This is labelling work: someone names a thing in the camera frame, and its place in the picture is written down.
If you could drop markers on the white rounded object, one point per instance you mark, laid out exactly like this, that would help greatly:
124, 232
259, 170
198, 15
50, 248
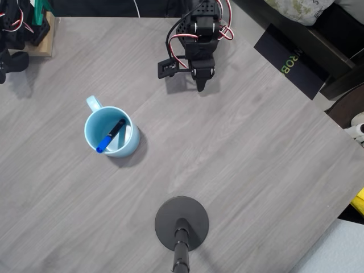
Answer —
359, 129

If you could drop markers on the pale grey fabric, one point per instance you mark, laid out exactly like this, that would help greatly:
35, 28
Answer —
341, 250

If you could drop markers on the black round base stand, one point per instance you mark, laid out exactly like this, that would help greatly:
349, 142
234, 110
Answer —
170, 216

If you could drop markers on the green plastic clamp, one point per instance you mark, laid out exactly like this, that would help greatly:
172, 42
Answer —
37, 17

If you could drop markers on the black gripper camera mount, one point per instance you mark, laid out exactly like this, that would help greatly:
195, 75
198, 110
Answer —
160, 72

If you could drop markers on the wooden base board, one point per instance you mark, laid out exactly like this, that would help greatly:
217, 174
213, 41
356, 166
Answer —
42, 51

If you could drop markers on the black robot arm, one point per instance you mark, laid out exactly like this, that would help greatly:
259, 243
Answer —
199, 47

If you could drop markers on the camouflage patterned cushion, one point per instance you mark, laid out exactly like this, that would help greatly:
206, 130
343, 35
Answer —
298, 11

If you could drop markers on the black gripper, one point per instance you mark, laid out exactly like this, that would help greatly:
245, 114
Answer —
202, 71

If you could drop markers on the light blue ceramic mug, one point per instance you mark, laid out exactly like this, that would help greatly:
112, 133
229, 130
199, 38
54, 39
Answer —
91, 133

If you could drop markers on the blue capped black marker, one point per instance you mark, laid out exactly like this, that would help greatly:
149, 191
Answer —
113, 133

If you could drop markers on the yellow box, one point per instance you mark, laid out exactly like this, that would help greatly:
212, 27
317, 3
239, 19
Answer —
359, 202

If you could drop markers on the dark brown round stool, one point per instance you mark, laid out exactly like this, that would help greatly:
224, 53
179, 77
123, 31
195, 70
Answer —
344, 108

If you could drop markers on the black box green lettering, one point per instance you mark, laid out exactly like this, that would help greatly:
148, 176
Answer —
290, 57

